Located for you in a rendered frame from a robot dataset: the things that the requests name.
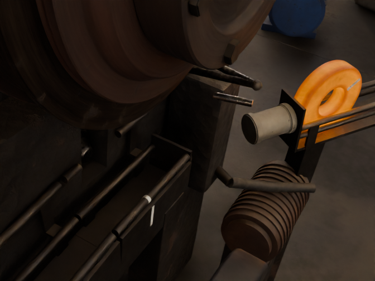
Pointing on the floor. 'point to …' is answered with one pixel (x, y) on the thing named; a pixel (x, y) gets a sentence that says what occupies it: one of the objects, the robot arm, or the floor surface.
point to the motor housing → (264, 215)
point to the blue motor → (296, 18)
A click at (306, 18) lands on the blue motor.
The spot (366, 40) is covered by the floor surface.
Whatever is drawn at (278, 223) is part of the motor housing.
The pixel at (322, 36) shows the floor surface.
